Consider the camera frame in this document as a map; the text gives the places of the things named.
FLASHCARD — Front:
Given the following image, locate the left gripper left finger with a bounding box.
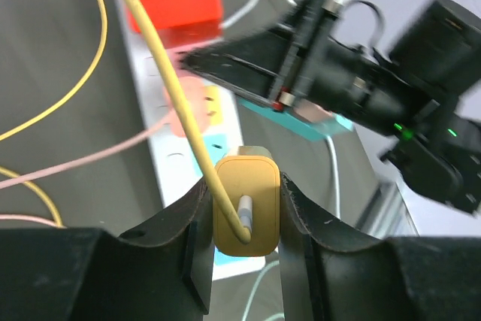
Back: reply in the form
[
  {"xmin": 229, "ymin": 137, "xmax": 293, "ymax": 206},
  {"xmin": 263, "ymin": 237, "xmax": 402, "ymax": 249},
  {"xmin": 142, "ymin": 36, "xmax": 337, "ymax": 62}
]
[{"xmin": 1, "ymin": 180, "xmax": 214, "ymax": 320}]

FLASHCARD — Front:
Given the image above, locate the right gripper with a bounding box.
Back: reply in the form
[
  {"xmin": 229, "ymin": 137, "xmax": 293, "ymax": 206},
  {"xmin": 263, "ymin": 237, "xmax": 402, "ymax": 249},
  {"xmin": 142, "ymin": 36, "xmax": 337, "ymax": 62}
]
[{"xmin": 180, "ymin": 0, "xmax": 439, "ymax": 137}]

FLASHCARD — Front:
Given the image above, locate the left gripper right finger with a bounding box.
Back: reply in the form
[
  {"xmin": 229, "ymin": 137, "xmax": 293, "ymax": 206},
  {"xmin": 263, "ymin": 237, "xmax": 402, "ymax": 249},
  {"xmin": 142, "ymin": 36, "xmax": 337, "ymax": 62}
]
[{"xmin": 279, "ymin": 174, "xmax": 480, "ymax": 320}]

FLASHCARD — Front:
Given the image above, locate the white power strip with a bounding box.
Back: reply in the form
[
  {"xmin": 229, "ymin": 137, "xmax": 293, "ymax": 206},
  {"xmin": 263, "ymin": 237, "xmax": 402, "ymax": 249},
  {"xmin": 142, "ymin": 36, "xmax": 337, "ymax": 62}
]
[{"xmin": 112, "ymin": 0, "xmax": 279, "ymax": 283}]

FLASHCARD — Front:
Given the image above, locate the yellow usb charger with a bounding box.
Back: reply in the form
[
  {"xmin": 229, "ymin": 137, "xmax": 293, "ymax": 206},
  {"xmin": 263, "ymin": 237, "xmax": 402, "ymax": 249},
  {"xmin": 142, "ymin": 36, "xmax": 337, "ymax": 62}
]
[{"xmin": 213, "ymin": 146, "xmax": 280, "ymax": 257}]

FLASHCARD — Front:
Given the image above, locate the yellow charging cable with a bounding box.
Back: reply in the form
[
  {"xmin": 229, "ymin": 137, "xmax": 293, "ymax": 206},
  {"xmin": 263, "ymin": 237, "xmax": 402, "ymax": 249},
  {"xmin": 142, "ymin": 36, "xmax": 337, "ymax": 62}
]
[{"xmin": 0, "ymin": 0, "xmax": 253, "ymax": 245}]

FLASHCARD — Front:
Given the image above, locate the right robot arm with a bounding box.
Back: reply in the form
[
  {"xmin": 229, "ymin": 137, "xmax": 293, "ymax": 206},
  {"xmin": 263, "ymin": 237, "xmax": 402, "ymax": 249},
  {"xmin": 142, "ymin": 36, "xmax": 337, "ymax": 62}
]
[{"xmin": 180, "ymin": 0, "xmax": 480, "ymax": 213}]

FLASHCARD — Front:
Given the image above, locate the teal power strip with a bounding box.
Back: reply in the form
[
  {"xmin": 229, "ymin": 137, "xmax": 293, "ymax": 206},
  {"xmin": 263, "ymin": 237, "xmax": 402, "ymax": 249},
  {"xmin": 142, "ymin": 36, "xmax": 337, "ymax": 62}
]
[{"xmin": 239, "ymin": 98, "xmax": 354, "ymax": 142}]

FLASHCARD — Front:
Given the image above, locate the pink charging cable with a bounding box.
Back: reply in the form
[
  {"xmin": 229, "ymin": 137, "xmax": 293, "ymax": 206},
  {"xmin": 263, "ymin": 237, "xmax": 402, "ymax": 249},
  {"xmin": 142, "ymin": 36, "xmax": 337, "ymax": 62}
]
[{"xmin": 0, "ymin": 108, "xmax": 177, "ymax": 226}]

